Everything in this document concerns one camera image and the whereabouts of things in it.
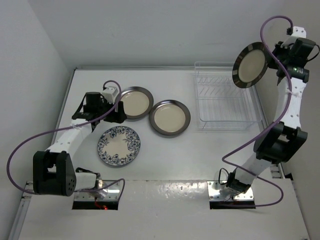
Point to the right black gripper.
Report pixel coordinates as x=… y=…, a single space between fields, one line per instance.
x=278 y=48

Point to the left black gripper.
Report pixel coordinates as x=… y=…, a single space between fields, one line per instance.
x=118 y=116

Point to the blue floral plate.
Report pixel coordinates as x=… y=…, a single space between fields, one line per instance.
x=118 y=146

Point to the brown striped rim plate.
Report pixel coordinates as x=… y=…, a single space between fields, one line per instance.
x=250 y=65

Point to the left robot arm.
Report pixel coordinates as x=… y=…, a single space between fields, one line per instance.
x=53 y=170

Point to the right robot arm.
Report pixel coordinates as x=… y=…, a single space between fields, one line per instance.
x=284 y=136

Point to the grey rim plate left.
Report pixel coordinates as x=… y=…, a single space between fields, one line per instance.
x=137 y=102

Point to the grey rim plate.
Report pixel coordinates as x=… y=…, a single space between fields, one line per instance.
x=137 y=102
x=169 y=117

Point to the grey rim plate right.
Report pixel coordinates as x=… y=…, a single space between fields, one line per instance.
x=169 y=117

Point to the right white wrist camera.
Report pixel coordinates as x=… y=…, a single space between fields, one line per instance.
x=297 y=32

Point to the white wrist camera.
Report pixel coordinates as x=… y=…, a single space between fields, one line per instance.
x=297 y=32
x=110 y=94

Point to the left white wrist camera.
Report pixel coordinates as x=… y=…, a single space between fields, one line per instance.
x=110 y=94

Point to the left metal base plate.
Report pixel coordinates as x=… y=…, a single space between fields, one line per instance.
x=107 y=194

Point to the metal base plate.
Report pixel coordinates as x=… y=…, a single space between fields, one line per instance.
x=220 y=193
x=107 y=194

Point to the white wire dish rack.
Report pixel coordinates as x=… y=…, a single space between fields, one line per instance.
x=221 y=105

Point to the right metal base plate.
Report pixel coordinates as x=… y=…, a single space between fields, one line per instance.
x=220 y=193

